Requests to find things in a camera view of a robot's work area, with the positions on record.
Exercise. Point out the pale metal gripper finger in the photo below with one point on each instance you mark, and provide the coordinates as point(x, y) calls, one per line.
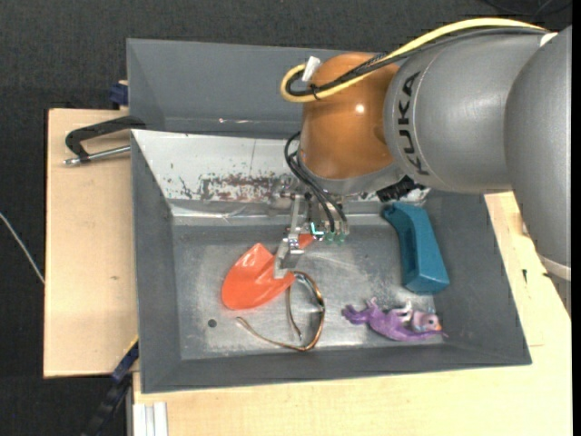
point(282, 265)
point(297, 246)

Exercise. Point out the orange toy shovel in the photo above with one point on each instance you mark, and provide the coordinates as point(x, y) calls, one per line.
point(252, 280)

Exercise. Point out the brown-framed clear sunglasses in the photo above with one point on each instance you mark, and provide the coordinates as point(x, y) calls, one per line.
point(318, 316)

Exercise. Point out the grey metal bin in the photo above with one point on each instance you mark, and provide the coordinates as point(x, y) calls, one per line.
point(204, 266)

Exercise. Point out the purple toy animal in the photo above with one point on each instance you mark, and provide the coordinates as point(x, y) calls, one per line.
point(395, 323)

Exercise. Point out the pale cardboard board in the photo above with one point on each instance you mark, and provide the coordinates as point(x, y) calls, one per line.
point(86, 252)

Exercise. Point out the black cylinder on white bracket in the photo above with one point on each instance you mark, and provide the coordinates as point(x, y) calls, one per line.
point(399, 191)

